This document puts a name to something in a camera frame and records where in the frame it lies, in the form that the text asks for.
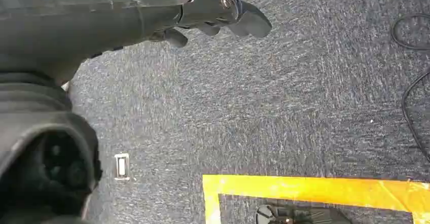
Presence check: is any ribbed grey left arm sleeve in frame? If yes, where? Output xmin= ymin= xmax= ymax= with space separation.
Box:
xmin=0 ymin=70 xmax=73 ymax=117

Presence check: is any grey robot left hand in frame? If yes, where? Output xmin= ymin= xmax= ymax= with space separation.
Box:
xmin=0 ymin=0 xmax=273 ymax=224

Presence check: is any small white floor plate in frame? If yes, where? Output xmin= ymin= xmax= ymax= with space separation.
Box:
xmin=114 ymin=153 xmax=131 ymax=181

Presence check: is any black robot foot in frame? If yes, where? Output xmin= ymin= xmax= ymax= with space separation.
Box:
xmin=255 ymin=204 xmax=354 ymax=224

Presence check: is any yellow floor tape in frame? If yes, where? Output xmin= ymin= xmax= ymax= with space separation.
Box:
xmin=202 ymin=174 xmax=430 ymax=224

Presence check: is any black floor cable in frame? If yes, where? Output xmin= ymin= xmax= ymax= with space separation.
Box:
xmin=401 ymin=68 xmax=430 ymax=164
xmin=390 ymin=13 xmax=430 ymax=51

